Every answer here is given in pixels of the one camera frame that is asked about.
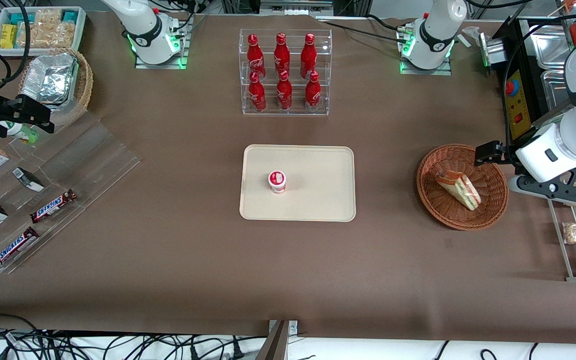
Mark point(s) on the triangle sandwich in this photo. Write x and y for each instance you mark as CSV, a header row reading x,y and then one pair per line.
x,y
460,189

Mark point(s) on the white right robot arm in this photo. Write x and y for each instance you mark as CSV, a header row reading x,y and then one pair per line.
x,y
145,25

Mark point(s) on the tan wicker basket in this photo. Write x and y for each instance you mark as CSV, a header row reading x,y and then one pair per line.
x,y
84,85

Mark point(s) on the brown wicker basket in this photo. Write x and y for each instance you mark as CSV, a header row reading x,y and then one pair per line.
x,y
438,200

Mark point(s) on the steel tray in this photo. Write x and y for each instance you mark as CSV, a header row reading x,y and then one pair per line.
x,y
553,47
553,90

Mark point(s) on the cream plastic tray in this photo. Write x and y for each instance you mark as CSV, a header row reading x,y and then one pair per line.
x,y
318,185

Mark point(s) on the green white plastic bottle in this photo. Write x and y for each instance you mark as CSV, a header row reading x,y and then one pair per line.
x,y
23,132

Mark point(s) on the black cabinet with yellow panel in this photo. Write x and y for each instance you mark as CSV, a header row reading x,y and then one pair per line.
x,y
515,100

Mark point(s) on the yellow snack packet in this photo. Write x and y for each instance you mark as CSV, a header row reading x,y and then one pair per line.
x,y
8,36

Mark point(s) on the clear acrylic stepped stand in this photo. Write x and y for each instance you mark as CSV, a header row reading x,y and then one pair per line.
x,y
93,160

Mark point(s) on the clear cracker snack bags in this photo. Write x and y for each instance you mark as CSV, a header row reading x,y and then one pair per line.
x,y
48,32

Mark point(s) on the teal snack packet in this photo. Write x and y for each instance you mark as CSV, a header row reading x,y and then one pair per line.
x,y
22,18
70,16

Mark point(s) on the Snickers chocolate bar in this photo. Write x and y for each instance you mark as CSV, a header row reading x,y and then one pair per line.
x,y
14,248
53,206

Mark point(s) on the white plastic bin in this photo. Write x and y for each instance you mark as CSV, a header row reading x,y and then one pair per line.
x,y
80,30

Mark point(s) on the silver box with green light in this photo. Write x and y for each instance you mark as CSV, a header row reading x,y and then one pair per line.
x,y
493,52

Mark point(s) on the red cola bottle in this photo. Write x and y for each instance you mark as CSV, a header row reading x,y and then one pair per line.
x,y
257,95
282,55
255,57
284,94
308,57
313,95

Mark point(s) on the clear acrylic bottle rack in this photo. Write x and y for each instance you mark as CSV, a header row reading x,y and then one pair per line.
x,y
285,112

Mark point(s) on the red white yogurt cup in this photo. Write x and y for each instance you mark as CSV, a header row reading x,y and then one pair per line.
x,y
277,182

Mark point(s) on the metal table clamp bracket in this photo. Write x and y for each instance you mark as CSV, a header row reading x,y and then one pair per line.
x,y
278,342

